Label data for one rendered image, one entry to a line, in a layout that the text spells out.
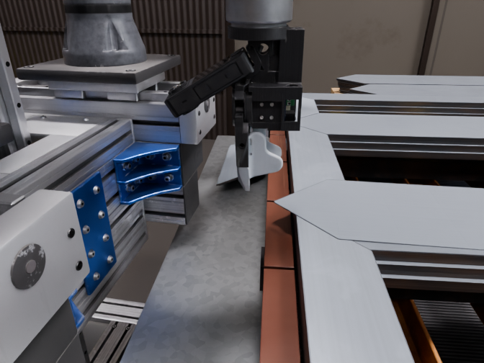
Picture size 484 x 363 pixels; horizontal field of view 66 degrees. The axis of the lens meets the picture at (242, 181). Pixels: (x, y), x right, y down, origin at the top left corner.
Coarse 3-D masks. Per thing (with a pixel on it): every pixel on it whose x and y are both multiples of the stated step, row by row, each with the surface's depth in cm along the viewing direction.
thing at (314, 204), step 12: (300, 192) 60; (312, 192) 60; (324, 192) 60; (300, 204) 56; (312, 204) 56; (324, 204) 56; (300, 216) 53; (312, 216) 53; (324, 216) 53; (324, 228) 50; (336, 228) 50
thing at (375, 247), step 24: (288, 144) 85; (336, 144) 86; (360, 144) 86; (384, 144) 85; (408, 144) 85; (432, 144) 85; (456, 144) 85; (480, 144) 84; (384, 264) 46; (408, 264) 46; (432, 264) 46; (456, 264) 46; (480, 264) 46; (408, 288) 47; (432, 288) 47; (456, 288) 46; (480, 288) 46
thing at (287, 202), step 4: (288, 196) 59; (292, 196) 59; (276, 200) 58; (280, 200) 58; (284, 200) 58; (288, 200) 58; (292, 200) 58; (280, 204) 57; (284, 204) 56; (288, 204) 56; (292, 204) 56; (284, 208) 55; (288, 208) 55; (292, 208) 55; (292, 212) 54
